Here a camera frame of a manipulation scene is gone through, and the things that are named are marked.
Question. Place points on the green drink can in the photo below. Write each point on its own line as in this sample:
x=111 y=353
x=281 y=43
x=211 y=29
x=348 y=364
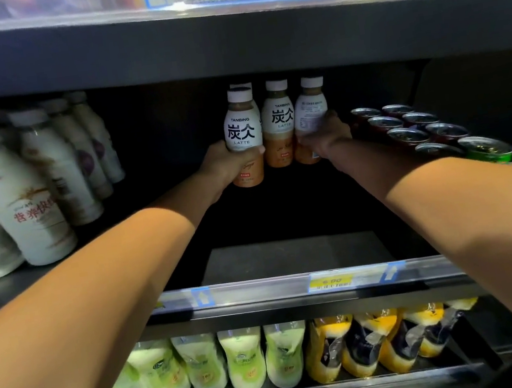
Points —
x=487 y=150

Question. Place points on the person's right thumb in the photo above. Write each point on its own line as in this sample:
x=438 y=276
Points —
x=311 y=138

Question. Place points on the person's left hand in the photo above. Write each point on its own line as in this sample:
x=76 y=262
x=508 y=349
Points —
x=218 y=163

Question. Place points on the person's left forearm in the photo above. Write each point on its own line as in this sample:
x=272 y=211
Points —
x=87 y=310

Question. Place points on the yellow and white price tag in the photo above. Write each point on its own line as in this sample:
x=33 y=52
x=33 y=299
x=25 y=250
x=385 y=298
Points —
x=339 y=280

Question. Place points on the white-label brown coffee bottle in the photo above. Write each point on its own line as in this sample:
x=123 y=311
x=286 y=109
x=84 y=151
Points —
x=243 y=127
x=310 y=110
x=244 y=85
x=277 y=124

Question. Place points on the row of white milk bottles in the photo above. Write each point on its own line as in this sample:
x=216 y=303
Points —
x=19 y=196

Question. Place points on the person's right forearm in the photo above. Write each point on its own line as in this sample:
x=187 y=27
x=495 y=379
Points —
x=468 y=218

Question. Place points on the yellow jelly drink pouch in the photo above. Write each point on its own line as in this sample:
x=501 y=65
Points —
x=439 y=332
x=367 y=346
x=323 y=353
x=407 y=343

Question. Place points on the black shelf with clear rail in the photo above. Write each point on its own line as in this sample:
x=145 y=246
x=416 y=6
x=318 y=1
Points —
x=276 y=302

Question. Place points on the person's right hand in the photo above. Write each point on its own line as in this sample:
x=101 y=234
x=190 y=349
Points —
x=330 y=133

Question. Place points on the black shelf board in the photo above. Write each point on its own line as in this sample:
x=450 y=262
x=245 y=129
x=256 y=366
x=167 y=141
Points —
x=234 y=42

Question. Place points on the person's left thumb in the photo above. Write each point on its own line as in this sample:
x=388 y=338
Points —
x=251 y=158

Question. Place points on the group of dark red cans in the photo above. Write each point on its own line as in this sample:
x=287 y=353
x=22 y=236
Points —
x=406 y=130

